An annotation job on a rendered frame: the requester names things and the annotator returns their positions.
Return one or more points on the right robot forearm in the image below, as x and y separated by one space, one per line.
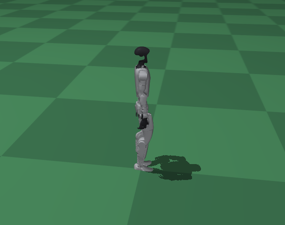
143 104

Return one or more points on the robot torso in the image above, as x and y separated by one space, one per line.
136 74

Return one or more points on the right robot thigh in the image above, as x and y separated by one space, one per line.
148 131

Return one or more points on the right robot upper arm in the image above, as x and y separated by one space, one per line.
142 82

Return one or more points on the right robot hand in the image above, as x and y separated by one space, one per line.
143 123

